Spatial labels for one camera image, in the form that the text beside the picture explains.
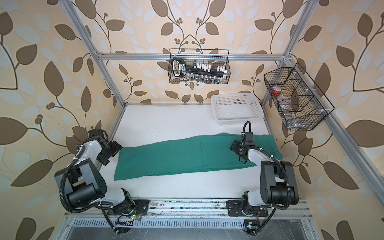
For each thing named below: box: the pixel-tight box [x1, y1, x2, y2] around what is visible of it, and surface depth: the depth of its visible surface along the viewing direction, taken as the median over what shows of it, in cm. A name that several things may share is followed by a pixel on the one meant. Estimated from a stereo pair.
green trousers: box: [113, 133, 283, 181], surface depth 94 cm
